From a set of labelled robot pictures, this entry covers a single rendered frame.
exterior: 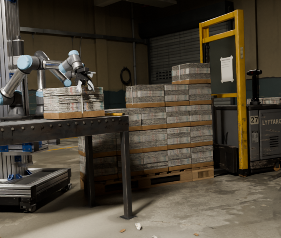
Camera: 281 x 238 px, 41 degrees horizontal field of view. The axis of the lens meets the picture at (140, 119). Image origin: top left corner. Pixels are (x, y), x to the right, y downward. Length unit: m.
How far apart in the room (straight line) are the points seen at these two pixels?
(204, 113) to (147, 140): 0.76
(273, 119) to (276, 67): 5.69
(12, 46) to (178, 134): 1.90
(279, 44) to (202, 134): 6.38
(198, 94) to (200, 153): 0.65
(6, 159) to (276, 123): 3.00
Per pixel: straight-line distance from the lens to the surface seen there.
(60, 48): 11.22
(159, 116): 3.93
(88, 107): 2.83
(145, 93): 3.86
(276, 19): 10.41
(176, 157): 4.05
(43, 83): 4.04
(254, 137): 4.46
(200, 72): 4.20
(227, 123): 4.71
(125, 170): 2.93
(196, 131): 4.17
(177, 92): 4.03
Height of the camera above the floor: 0.92
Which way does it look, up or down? 3 degrees down
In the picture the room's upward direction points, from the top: 3 degrees counter-clockwise
